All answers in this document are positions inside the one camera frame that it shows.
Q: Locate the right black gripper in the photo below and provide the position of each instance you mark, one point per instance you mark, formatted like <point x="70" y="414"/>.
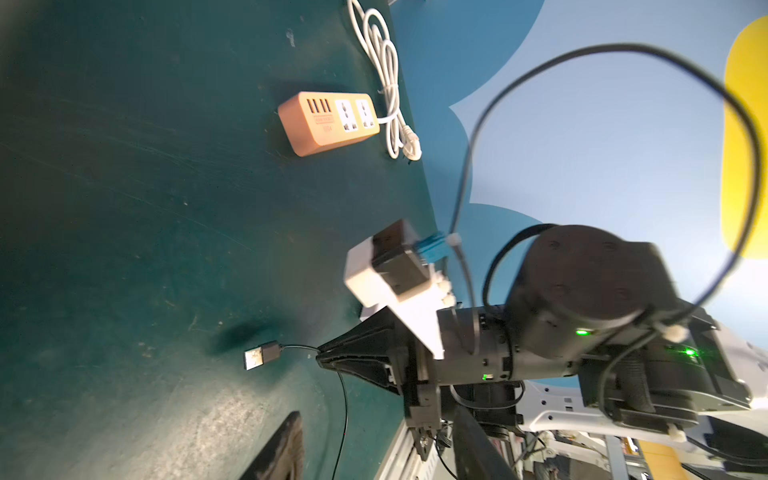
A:
<point x="475" y="371"/>

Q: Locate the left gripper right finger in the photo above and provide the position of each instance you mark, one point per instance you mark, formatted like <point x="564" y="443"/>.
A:
<point x="481" y="452"/>

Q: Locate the orange power strip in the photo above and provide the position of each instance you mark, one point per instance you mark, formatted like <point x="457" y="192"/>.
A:
<point x="316" y="122"/>

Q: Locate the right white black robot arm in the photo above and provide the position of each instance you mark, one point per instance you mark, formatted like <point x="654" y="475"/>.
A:
<point x="584" y="303"/>

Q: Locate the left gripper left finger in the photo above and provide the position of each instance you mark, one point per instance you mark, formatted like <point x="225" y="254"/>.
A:
<point x="283" y="456"/>

